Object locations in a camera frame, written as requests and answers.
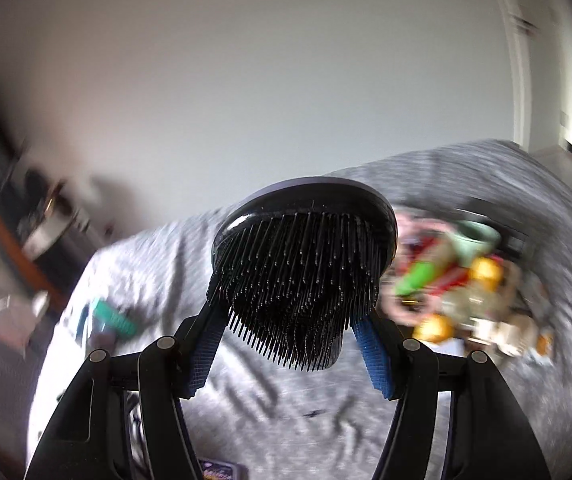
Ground black oval hairbrush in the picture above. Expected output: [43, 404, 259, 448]
[209, 176, 399, 372]

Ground yellow ball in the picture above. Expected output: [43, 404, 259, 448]
[470, 257, 505, 292]
[412, 314, 455, 344]

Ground teal ribbed object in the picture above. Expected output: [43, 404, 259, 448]
[88, 297, 139, 339]

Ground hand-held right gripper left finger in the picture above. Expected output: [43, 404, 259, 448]
[26, 285, 231, 480]

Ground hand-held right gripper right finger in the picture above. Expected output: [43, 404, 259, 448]
[351, 306, 552, 480]

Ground mint green cup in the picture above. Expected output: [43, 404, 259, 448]
[453, 220, 500, 262]

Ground grey patterned bed sheet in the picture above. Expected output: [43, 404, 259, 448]
[26, 139, 572, 480]

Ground pink printed pouch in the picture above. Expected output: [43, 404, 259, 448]
[380, 207, 467, 321]

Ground brown wooden furniture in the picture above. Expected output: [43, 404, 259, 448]
[0, 160, 69, 313]

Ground white door frame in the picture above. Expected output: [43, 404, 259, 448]
[496, 0, 572, 161]

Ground dark purple printed box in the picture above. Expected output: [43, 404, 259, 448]
[200, 459, 243, 480]

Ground green plastic toy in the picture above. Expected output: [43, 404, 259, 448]
[393, 257, 441, 299]

